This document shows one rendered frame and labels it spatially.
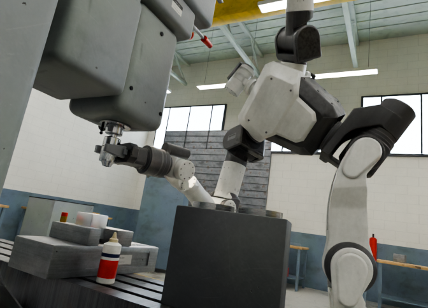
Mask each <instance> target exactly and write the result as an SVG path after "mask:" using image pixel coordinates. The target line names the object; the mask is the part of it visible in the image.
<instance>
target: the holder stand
mask: <svg viewBox="0 0 428 308"><path fill-rule="evenodd" d="M291 228H292V224H291V222H290V221H288V220H286V219H283V213H280V212H276V211H270V210H265V209H256V208H250V207H239V210H238V213H235V212H234V207H232V206H227V205H223V204H215V203H210V202H198V201H193V205H192V207H190V206H181V205H177V207H176V214H175V221H174V225H173V233H172V237H171V244H170V249H169V256H168V263H167V267H166V275H165V279H164V286H163V291H162V298H161V304H162V305H167V306H171V307H175V308H285V296H286V287H287V273H288V265H289V250H290V236H291Z"/></svg>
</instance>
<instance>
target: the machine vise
mask: <svg viewBox="0 0 428 308"><path fill-rule="evenodd" d="M100 236H101V229H100V228H94V227H88V226H84V225H77V224H74V223H68V222H66V223H63V222H59V221H53V222H52V226H51V229H50V233H49V237H44V236H30V235H16V237H15V241H14V244H13V248H12V251H11V255H10V259H9V262H8V266H9V267H13V268H14V269H18V270H21V271H23V272H26V273H29V274H32V275H34V276H38V277H40V278H43V279H62V278H71V277H89V276H97V272H98V268H99V263H100V259H101V253H102V250H103V245H104V244H103V243H99V239H100ZM158 249H159V248H158V247H155V246H149V245H145V244H140V243H136V242H132V244H131V246H122V247H121V251H120V258H119V261H118V267H117V273H116V274H132V273H140V272H154V271H155V264H156V261H157V253H158Z"/></svg>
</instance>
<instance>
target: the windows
mask: <svg viewBox="0 0 428 308"><path fill-rule="evenodd" d="M386 98H395V99H399V100H401V101H403V102H405V103H406V104H408V105H410V106H411V107H412V108H413V109H414V111H415V114H416V118H415V119H414V120H413V121H412V123H411V124H410V126H409V127H408V128H407V129H406V131H405V132H404V134H403V135H402V136H401V137H400V139H399V140H398V142H397V143H396V144H395V145H394V148H393V149H392V151H391V152H390V154H389V155H388V157H428V92H426V93H414V94H391V95H369V96H361V106H360V107H365V106H372V105H377V104H381V102H382V101H383V100H384V99H386ZM226 111H227V104H209V105H197V106H174V107H164V112H163V116H162V122H161V125H160V127H159V128H158V129H157V130H156V131H155V137H154V140H153V146H154V147H156V148H160V149H161V146H162V144H163V143H164V141H165V138H166V137H165V135H166V131H170V130H186V133H185V135H187V131H188V130H208V135H209V133H210V130H223V129H224V124H225V116H226ZM271 153H280V154H297V153H294V152H293V151H290V150H288V149H285V148H283V147H281V146H278V145H277V144H275V143H272V146H271Z"/></svg>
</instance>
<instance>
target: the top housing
mask: <svg viewBox="0 0 428 308"><path fill-rule="evenodd" d="M183 1H184V2H185V3H186V5H187V6H188V7H189V8H190V9H191V10H192V12H193V13H194V15H195V19H194V25H195V26H196V27H197V28H198V29H199V31H201V30H205V29H209V28H210V27H211V25H212V21H213V14H214V10H215V3H216V0H183Z"/></svg>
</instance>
